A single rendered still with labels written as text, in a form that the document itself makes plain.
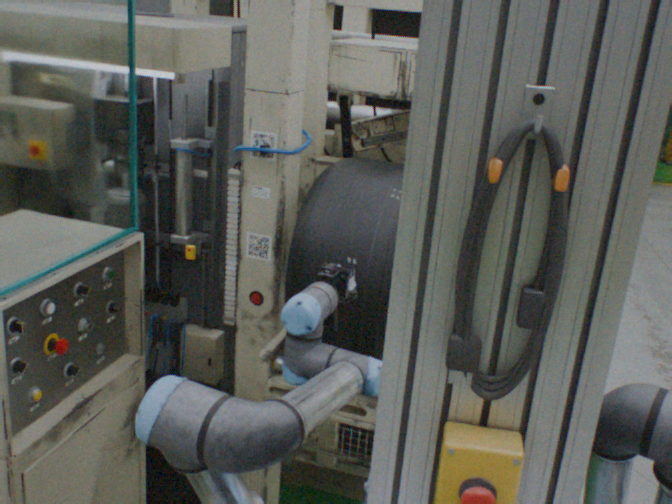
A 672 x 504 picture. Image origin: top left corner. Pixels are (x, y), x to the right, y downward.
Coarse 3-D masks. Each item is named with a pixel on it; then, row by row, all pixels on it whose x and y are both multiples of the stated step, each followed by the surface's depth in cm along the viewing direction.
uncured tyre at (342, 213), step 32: (352, 160) 200; (320, 192) 189; (352, 192) 187; (384, 192) 186; (320, 224) 184; (352, 224) 182; (384, 224) 181; (320, 256) 182; (384, 256) 179; (288, 288) 189; (384, 288) 179; (352, 320) 183; (384, 320) 182
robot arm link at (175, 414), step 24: (168, 384) 118; (192, 384) 118; (144, 408) 116; (168, 408) 114; (192, 408) 113; (216, 408) 113; (144, 432) 116; (168, 432) 113; (192, 432) 112; (168, 456) 118; (192, 456) 113; (192, 480) 126; (216, 480) 126; (240, 480) 133
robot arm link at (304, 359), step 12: (288, 336) 151; (288, 348) 151; (300, 348) 150; (312, 348) 150; (324, 348) 150; (288, 360) 151; (300, 360) 150; (312, 360) 149; (324, 360) 148; (288, 372) 152; (300, 372) 151; (312, 372) 149; (300, 384) 152
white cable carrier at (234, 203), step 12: (240, 168) 208; (240, 180) 210; (228, 192) 208; (240, 192) 209; (228, 204) 209; (240, 204) 210; (228, 216) 211; (228, 228) 212; (228, 240) 213; (228, 252) 214; (228, 264) 216; (228, 276) 217; (228, 288) 218; (228, 300) 219; (228, 312) 220
